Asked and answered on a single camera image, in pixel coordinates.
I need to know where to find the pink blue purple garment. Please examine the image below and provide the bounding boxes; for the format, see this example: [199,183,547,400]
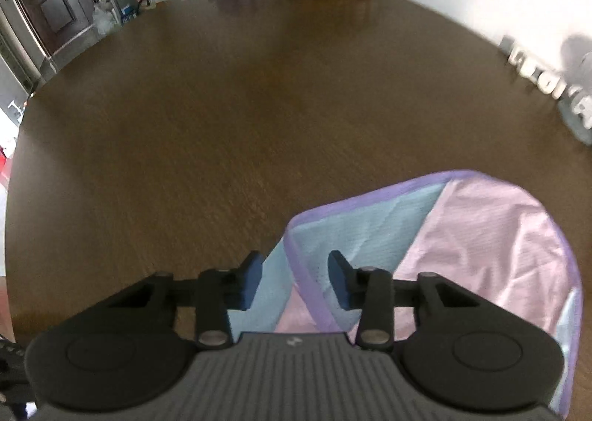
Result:
[229,170,583,419]

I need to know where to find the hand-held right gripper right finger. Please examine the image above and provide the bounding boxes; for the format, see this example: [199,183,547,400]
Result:
[327,251,484,350]

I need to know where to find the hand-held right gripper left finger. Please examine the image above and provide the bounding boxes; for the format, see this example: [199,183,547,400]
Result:
[108,251,264,348]

